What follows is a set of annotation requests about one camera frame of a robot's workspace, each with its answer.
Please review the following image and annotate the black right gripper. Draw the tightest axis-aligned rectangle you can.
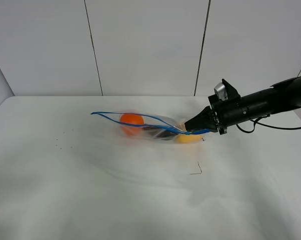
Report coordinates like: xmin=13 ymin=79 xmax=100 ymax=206
xmin=184 ymin=79 xmax=241 ymax=135

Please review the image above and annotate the clear zip bag blue seal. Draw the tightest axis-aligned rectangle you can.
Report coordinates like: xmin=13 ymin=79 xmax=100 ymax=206
xmin=91 ymin=111 xmax=205 ymax=144

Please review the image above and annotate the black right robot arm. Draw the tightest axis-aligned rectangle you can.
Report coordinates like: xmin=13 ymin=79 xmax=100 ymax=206
xmin=184 ymin=76 xmax=301 ymax=135

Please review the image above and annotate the yellow bell pepper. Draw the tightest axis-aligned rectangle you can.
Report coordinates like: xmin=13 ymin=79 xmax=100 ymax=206
xmin=174 ymin=134 xmax=203 ymax=144

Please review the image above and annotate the dark purple eggplant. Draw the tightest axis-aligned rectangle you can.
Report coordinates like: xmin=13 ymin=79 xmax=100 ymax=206
xmin=142 ymin=126 xmax=178 ymax=141

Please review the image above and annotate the orange fruit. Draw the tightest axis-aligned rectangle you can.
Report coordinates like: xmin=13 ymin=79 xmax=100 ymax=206
xmin=119 ymin=113 xmax=144 ymax=137

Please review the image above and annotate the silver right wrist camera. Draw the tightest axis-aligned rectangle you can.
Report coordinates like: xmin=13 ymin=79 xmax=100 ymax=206
xmin=214 ymin=82 xmax=228 ymax=101

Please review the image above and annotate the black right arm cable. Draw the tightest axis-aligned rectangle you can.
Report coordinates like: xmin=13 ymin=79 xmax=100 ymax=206
xmin=235 ymin=115 xmax=301 ymax=134

